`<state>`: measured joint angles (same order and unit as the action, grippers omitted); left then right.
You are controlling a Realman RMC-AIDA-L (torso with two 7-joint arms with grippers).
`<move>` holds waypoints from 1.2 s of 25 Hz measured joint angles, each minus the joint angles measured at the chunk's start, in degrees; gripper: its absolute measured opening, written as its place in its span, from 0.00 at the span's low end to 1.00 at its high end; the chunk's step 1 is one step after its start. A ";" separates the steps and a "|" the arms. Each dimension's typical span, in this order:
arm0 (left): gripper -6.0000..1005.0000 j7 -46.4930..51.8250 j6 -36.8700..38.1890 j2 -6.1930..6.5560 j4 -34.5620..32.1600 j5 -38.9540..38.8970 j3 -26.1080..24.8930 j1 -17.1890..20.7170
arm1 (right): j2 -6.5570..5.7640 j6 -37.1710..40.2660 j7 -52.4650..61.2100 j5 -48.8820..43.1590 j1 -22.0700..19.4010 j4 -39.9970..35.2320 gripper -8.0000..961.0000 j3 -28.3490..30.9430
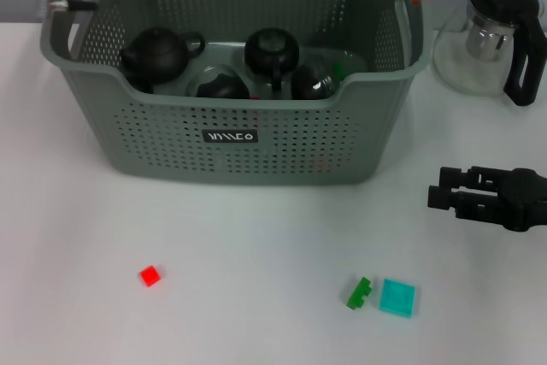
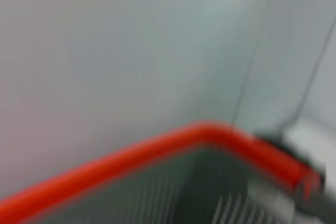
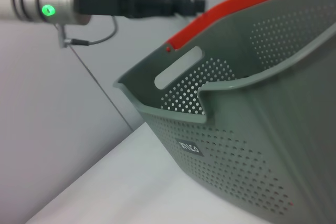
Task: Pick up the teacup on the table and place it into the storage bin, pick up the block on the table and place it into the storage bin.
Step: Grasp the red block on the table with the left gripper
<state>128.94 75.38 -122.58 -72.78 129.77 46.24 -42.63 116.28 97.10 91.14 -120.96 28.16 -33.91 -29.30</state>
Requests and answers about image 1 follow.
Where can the dark green building brick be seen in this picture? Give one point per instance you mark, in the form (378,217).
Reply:
(339,71)

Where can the black clay teapot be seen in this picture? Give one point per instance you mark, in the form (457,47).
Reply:
(160,55)

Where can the green car-shaped brick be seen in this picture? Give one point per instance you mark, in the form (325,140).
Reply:
(359,292)

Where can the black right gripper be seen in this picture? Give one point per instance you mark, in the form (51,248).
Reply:
(523,202)

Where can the teal plate brick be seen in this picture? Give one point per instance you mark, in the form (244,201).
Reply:
(397,298)

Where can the glass teapot black lid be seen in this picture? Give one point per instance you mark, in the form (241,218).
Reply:
(523,61)

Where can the grey perforated storage bin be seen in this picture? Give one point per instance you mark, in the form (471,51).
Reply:
(299,147)

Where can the small red building brick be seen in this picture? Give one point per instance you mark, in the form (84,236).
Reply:
(149,276)

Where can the glass teacup black base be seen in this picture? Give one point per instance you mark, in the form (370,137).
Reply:
(312,83)
(271,55)
(222,85)

